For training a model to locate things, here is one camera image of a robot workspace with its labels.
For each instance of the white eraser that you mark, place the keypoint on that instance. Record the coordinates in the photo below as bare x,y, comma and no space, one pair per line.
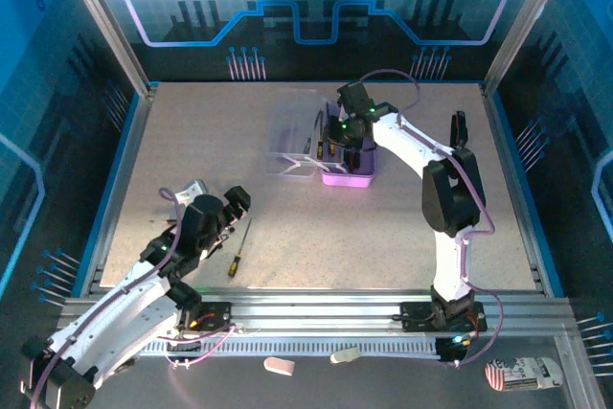
345,355

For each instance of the red black precision screwdriver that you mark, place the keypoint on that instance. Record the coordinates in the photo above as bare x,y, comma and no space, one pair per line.
163,221

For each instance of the aluminium side rail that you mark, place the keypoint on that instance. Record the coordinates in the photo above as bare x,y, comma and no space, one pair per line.
143,117
502,141

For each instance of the aluminium front frame rail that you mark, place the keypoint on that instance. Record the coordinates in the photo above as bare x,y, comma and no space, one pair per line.
311,313

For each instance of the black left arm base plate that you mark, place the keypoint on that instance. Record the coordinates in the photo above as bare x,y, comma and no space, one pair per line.
215,313

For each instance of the purple clear tool case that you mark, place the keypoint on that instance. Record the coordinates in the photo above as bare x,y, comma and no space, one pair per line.
292,117

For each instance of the black clip on table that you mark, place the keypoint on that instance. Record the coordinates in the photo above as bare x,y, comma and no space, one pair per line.
459,126

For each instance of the small yellow black screwdriver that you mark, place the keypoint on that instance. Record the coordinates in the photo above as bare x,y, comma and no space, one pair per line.
309,146

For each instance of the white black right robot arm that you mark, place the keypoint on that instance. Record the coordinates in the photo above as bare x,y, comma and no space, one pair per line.
407,141

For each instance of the pink eraser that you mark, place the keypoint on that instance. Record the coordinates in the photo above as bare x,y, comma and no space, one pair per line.
279,366

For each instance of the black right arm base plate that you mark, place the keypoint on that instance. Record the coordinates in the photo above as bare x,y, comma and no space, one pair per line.
412,315

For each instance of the aluminium frame post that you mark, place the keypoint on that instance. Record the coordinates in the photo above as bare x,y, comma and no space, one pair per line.
529,21
107,21

